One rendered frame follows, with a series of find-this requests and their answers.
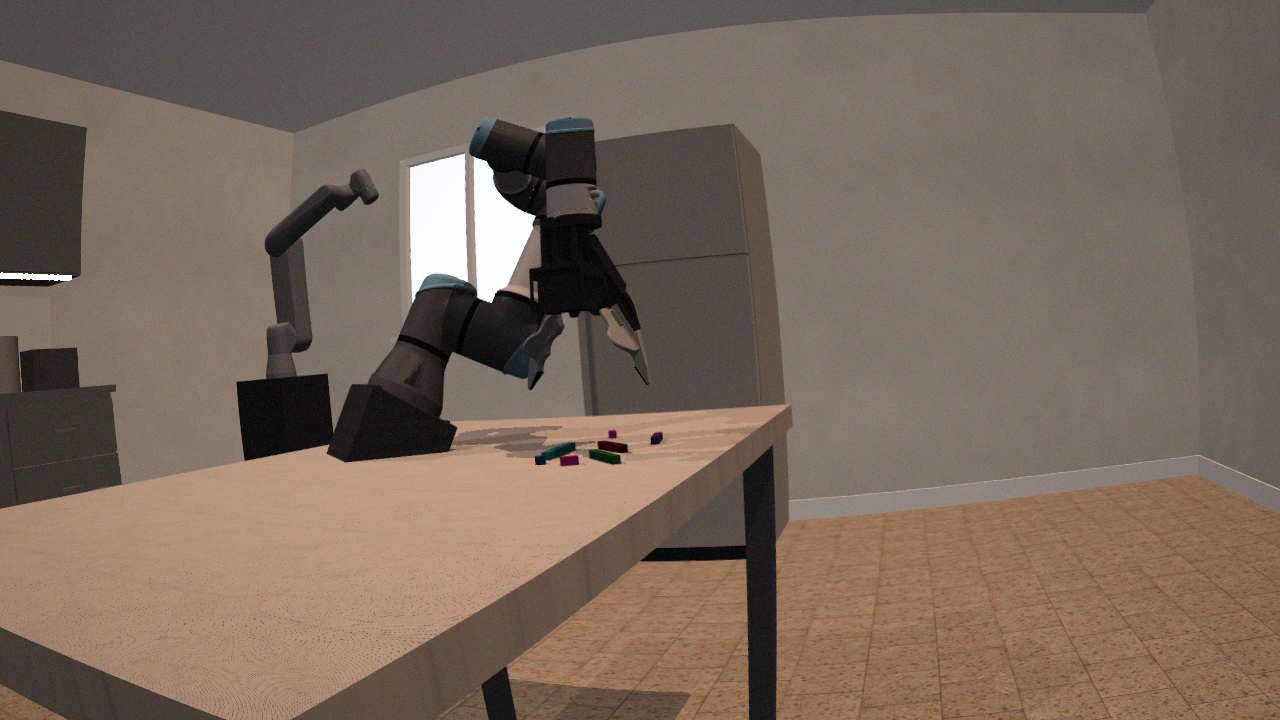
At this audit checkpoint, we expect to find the green rod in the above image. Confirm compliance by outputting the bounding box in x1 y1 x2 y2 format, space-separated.
589 448 621 465

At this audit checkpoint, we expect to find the turquoise rod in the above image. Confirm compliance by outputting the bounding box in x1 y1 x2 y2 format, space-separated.
541 442 576 460

